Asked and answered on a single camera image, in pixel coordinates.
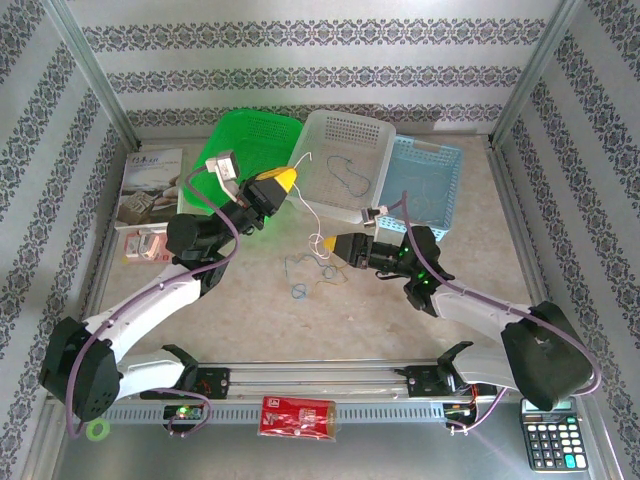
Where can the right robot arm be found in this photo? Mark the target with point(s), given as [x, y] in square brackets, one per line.
[545, 360]

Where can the green plastic basket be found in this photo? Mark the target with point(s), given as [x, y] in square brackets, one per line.
[250, 140]

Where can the white plastic basket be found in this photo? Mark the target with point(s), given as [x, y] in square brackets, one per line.
[345, 135]

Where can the pink blister package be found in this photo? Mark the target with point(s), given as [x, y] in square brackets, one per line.
[145, 248]

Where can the booklet with photo cover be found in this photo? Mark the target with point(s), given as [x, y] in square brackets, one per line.
[145, 185]

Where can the light blue plastic basket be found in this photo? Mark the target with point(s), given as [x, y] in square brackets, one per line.
[430, 160]

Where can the small circuit board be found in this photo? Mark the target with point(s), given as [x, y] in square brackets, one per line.
[459, 414]
[185, 413]

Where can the red foil packet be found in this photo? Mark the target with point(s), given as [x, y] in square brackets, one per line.
[297, 417]

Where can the green tape roll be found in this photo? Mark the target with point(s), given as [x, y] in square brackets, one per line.
[90, 430]

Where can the black desk calculator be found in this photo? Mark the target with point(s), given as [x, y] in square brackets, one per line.
[552, 440]

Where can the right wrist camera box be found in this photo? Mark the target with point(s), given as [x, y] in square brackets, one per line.
[382, 222]

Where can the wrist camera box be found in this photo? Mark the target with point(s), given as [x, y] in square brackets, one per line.
[223, 167]
[382, 222]

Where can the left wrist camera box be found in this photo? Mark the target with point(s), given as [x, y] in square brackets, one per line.
[223, 167]

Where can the aluminium side rail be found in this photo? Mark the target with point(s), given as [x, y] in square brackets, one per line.
[524, 245]
[106, 245]

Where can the aluminium mounting rail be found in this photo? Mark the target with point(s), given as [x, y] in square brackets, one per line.
[310, 375]

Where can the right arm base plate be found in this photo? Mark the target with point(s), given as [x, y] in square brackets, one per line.
[422, 382]

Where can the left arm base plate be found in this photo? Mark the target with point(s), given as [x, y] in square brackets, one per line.
[215, 382]

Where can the aluminium frame post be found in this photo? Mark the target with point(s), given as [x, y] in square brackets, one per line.
[95, 75]
[532, 75]

